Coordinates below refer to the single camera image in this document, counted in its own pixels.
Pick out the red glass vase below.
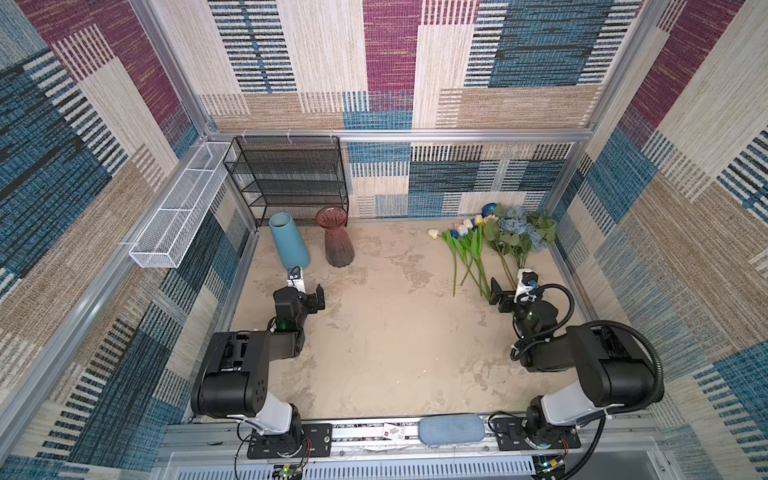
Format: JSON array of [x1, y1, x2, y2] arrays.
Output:
[[315, 206, 355, 268]]

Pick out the white tulip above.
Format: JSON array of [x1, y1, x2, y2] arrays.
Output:
[[427, 228, 458, 296], [455, 225, 489, 299]]

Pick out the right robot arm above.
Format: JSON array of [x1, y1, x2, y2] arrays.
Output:
[[487, 269, 664, 451]]

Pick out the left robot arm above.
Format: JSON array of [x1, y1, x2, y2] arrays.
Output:
[[190, 266, 325, 458]]

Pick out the teal ceramic vase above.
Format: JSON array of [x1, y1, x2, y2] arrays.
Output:
[[269, 212, 311, 270]]

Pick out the blue hydrangea bunch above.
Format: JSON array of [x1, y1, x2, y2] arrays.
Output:
[[484, 204, 558, 286]]

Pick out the blue-grey sponge pad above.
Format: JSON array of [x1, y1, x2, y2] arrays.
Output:
[[418, 414, 485, 446]]

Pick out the white label tag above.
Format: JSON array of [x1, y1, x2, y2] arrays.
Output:
[[382, 423, 407, 442]]

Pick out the black wire shelf rack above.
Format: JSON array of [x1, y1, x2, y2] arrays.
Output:
[[223, 136, 349, 226]]

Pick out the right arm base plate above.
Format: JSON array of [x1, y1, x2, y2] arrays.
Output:
[[487, 416, 582, 452]]

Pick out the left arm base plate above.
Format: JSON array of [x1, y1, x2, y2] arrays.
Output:
[[246, 423, 333, 460]]

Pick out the white wire mesh basket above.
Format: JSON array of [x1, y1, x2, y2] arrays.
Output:
[[129, 142, 229, 268]]

